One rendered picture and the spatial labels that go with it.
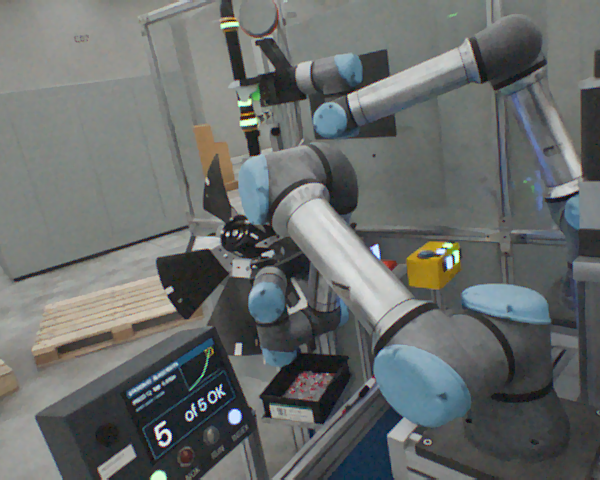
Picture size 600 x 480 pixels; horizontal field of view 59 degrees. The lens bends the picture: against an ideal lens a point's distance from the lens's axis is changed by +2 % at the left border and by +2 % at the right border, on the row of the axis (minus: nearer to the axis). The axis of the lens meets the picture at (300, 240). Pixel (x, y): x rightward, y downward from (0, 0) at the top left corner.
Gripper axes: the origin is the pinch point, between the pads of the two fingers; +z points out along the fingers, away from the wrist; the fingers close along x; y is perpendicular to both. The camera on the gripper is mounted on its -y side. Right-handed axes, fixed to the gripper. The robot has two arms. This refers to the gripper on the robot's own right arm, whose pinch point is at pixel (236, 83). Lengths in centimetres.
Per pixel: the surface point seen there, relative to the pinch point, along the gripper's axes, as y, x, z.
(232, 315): 62, -17, 5
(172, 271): 53, -6, 35
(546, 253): 71, 59, -69
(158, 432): 47, -79, -30
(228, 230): 40.7, -2.7, 11.5
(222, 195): 32.6, 9.6, 20.6
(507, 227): 62, 61, -57
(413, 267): 59, 15, -38
